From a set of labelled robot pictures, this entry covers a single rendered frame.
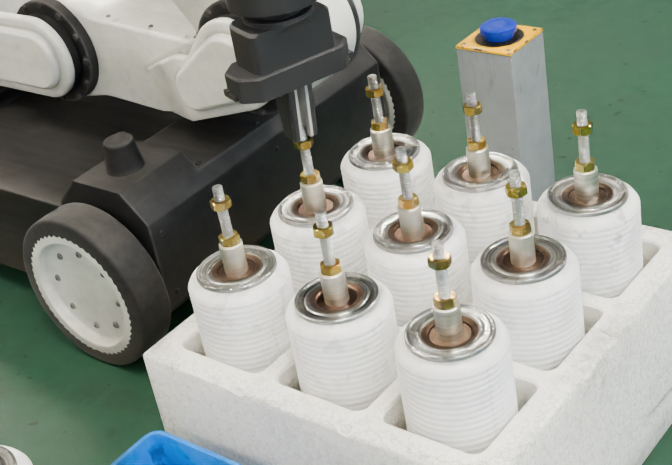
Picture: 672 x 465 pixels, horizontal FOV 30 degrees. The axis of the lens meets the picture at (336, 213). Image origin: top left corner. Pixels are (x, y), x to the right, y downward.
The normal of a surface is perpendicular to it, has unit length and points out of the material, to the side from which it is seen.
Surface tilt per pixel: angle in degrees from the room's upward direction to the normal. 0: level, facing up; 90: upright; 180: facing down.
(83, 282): 90
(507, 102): 90
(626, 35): 0
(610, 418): 90
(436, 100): 0
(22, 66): 90
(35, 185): 0
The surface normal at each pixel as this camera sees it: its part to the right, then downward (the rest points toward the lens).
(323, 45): 0.54, 0.35
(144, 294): 0.73, 0.05
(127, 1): -0.10, -0.83
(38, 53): -0.59, 0.49
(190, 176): 0.45, -0.46
